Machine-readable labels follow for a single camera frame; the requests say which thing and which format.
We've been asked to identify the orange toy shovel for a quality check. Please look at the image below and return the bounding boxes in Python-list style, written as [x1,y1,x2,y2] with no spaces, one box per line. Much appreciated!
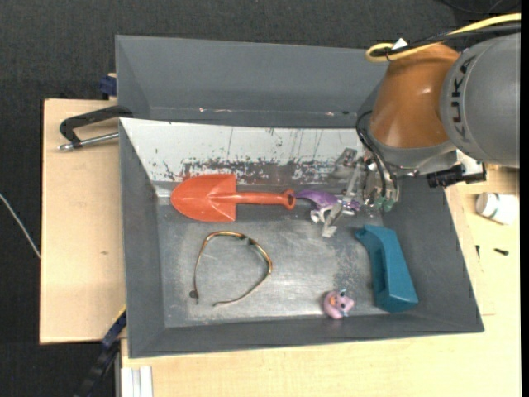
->
[169,174,298,223]

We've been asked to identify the brown frame sunglasses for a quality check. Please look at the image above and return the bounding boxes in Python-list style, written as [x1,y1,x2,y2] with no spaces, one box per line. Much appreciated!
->
[188,230,274,308]

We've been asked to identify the purple and white toy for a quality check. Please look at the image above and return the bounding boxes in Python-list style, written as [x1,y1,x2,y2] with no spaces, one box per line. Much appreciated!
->
[294,188,361,225]

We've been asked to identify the teal plastic handle block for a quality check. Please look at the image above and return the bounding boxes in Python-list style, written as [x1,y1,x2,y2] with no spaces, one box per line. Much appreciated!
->
[354,223,420,314]

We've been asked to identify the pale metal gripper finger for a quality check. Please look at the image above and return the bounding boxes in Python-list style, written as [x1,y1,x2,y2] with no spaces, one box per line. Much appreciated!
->
[321,199,346,239]
[330,147,359,181]

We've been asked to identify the white plastic jar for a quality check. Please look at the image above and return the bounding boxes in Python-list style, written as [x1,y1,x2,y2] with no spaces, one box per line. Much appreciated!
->
[474,192,520,226]

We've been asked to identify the pink toy animal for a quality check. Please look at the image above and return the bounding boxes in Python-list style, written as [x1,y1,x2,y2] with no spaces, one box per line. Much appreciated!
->
[322,288,356,321]

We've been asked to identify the black cylinder on white bracket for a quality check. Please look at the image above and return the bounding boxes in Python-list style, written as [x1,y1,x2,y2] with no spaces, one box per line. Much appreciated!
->
[427,160,488,189]

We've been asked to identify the pale wood flat board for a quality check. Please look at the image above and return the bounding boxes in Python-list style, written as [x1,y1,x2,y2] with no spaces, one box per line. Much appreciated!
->
[39,97,127,345]

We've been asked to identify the grey metal bin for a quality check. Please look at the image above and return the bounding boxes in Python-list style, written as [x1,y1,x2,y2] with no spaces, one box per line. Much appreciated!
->
[114,34,485,359]

